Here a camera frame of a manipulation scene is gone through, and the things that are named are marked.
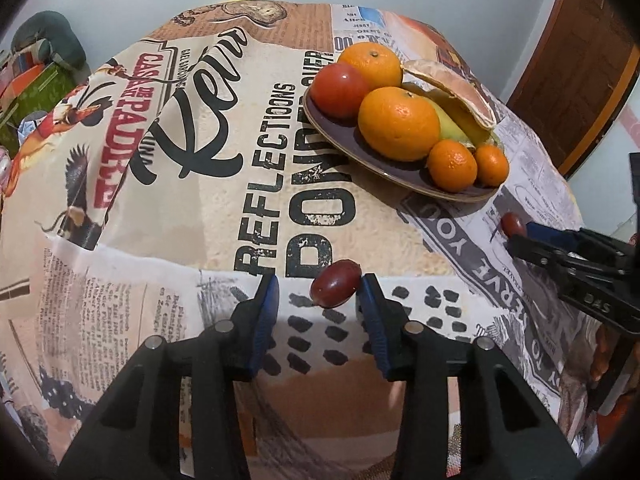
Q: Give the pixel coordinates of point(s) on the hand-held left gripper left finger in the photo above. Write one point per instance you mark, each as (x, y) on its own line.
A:
(267, 310)

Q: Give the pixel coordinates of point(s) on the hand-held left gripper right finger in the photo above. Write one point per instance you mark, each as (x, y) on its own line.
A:
(372, 310)

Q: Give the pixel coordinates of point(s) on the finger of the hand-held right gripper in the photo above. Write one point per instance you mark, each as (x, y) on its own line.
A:
(540, 255)
(547, 233)

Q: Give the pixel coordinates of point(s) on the red grape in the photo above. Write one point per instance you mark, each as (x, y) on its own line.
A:
(336, 283)
(513, 224)

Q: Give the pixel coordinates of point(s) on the small mandarin orange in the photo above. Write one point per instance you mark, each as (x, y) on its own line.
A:
(492, 165)
(451, 165)

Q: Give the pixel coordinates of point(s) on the short yellow banana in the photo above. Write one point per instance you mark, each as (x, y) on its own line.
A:
(475, 127)

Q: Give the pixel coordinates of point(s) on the long yellow-green banana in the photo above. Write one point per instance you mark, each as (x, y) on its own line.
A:
(450, 125)

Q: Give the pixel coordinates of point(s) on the dark purple plate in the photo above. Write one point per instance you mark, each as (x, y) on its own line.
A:
(345, 135)

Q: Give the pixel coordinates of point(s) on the large orange with white sticker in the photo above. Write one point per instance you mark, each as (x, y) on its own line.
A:
(399, 124)

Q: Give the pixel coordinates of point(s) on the red tomato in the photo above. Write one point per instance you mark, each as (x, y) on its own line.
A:
(342, 91)

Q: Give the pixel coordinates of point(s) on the printed newspaper-pattern blanket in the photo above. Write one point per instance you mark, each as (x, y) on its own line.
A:
(175, 240)

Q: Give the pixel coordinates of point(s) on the brown wooden door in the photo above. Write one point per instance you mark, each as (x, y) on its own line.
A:
(575, 60)

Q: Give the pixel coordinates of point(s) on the green patterned bag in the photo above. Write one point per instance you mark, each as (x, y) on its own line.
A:
(30, 95)

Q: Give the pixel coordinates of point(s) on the grey plush pillow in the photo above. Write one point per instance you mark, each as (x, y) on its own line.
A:
(50, 35)

